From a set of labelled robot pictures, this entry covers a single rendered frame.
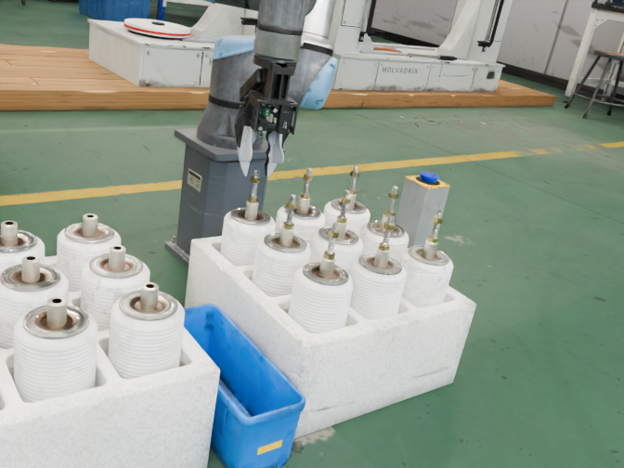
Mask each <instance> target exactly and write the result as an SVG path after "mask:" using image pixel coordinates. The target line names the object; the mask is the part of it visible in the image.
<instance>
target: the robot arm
mask: <svg viewBox="0 0 624 468"><path fill-rule="evenodd" d="M202 1H206V2H210V3H213V4H215V3H217V4H221V5H227V6H232V7H240V8H246V9H250V10H254V11H259V14H258V21H257V28H256V33H255V36H249V35H230V36H222V37H220V38H218V39H217V40H216V41H215V43H214V54H213V56H212V60H213V62H212V70H211V80H210V88H209V97H208V104H207V106H206V108H205V111H204V113H203V115H202V117H201V120H200V123H199V124H198V127H197V138H198V139H199V140H200V141H202V142H204V143H206V144H209V145H212V146H215V147H218V148H223V149H229V150H237V151H238V155H239V161H240V167H241V170H242V172H243V173H244V175H245V176H248V173H249V169H250V161H251V159H252V155H253V150H256V149H259V148H261V147H262V146H263V142H264V132H263V131H267V132H266V141H267V143H268V148H267V150H266V163H265V172H266V177H269V176H270V175H271V174H272V172H273V171H274V170H275V168H276V166H277V164H278V163H279V164H282V163H283V161H284V154H283V150H282V149H283V143H284V141H285V139H286V138H287V136H288V135H289V134H290V133H291V134H293V135H294V130H295V125H296V119H297V112H298V108H299V109H308V110H314V111H316V110H319V109H321V108H322V107H323V105H324V104H325V102H326V100H327V97H328V95H329V93H330V91H331V88H332V83H333V80H334V76H335V73H336V70H337V66H338V60H337V59H336V58H333V57H332V54H333V48H332V46H331V44H330V43H329V35H330V30H331V26H332V16H333V11H334V7H335V2H336V0H202ZM294 111H295V115H294V121H293V112H294ZM292 122H293V126H292Z"/></svg>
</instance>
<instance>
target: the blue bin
mask: <svg viewBox="0 0 624 468"><path fill-rule="evenodd" d="M184 311H185V317H184V326H183V327H184V328H185V329H186V330H187V331H188V333H189V334H190V335H191V336H192V337H193V338H194V340H195V341H196V342H197V343H198V344H199V345H200V347H201V348H202V350H203V351H204V352H205V353H206V354H207V355H208V356H209V357H210V359H211V360H212V361H213V362H214V363H215V365H216V366H217V367H218V368H219V369H220V374H219V381H218V388H217V395H216V402H215V409H214V422H213V429H212V436H211V443H210V447H211V449H212V450H213V452H214V453H215V455H216V456H217V458H218V459H219V460H220V461H221V462H222V464H223V465H224V466H225V468H280V467H282V466H284V465H286V464H287V462H288V460H289V457H290V453H291V449H292V445H293V439H294V436H295V432H296V428H297V424H298V421H299V418H300V414H301V412H302V411H303V410H304V408H305V405H306V399H305V397H304V396H303V395H302V394H301V393H300V392H299V391H298V390H297V388H296V387H295V386H294V385H293V384H292V383H291V382H290V381H289V380H288V379H287V378H286V377H285V376H284V375H283V374H282V373H281V372H280V371H279V370H278V369H277V368H276V366H275V365H274V364H273V363H272V362H271V361H270V360H269V359H268V358H267V357H266V356H265V355H264V354H263V353H262V352H261V351H260V350H259V349H258V348H257V347H256V346H255V345H254V343H253V342H252V341H251V340H250V339H249V338H248V337H247V336H246V335H245V334H244V333H243V332H242V331H241V330H240V329H239V328H238V327H237V326H236V325H235V324H234V323H233V321H232V320H231V319H230V318H229V317H228V316H227V315H226V314H225V313H224V312H223V311H222V310H221V309H220V308H219V307H218V306H217V305H211V304H209V305H198V306H193V307H188V308H184Z"/></svg>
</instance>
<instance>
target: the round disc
mask: <svg viewBox="0 0 624 468"><path fill-rule="evenodd" d="M123 25H124V27H125V29H127V30H130V31H133V32H135V33H139V34H142V35H146V36H150V37H156V38H163V39H178V38H188V37H190V35H191V31H190V28H188V27H185V26H182V25H178V24H174V23H171V22H165V21H159V20H153V19H125V20H124V23H123Z"/></svg>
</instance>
